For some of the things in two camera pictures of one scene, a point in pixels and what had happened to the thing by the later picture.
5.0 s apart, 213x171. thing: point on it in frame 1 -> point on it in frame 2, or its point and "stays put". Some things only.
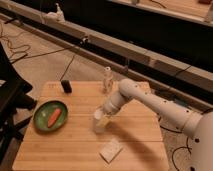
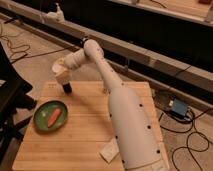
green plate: x=50 y=115 stays put
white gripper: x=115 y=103 -> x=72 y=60
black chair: x=13 y=98 stays put
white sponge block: x=111 y=150 stays put
